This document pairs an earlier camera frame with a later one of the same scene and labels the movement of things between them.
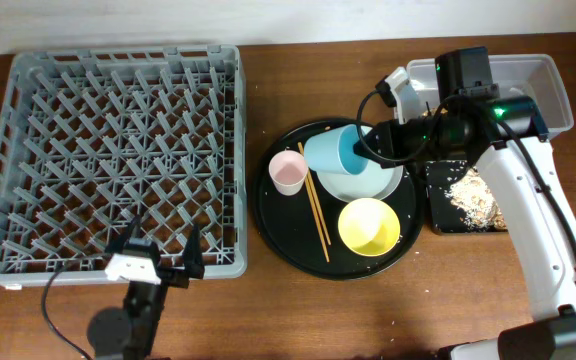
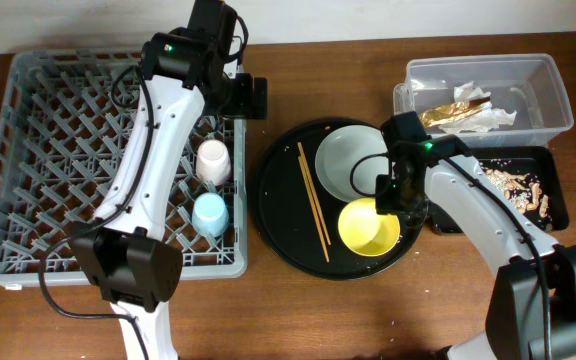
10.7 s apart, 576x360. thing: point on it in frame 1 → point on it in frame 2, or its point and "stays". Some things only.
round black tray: x=290 y=228 stays
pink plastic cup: x=288 y=170 → x=213 y=162
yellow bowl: x=369 y=227 stays
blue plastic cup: x=332 y=150 → x=209 y=214
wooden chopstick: x=316 y=198 stays
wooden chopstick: x=316 y=217 stays
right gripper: x=392 y=138 → x=385 y=201
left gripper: x=191 y=260 → x=243 y=105
